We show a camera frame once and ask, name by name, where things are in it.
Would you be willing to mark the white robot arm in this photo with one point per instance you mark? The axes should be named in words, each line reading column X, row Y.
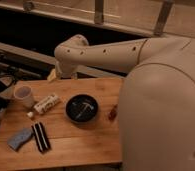
column 156, row 108

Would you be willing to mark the black round bowl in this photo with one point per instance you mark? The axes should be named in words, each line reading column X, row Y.
column 81, row 108

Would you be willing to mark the small red-brown object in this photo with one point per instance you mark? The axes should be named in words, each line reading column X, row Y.
column 113, row 113

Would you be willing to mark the wooden table board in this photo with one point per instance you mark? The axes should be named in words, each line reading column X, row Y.
column 94, row 142

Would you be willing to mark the white toothpaste tube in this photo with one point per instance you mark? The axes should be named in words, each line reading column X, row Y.
column 46, row 103

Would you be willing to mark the black white striped case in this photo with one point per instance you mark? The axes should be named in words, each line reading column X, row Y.
column 41, row 138

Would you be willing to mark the blue sponge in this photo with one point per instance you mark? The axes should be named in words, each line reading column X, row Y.
column 18, row 139

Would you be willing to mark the metal window railing frame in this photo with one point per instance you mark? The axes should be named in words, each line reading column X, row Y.
column 145, row 17

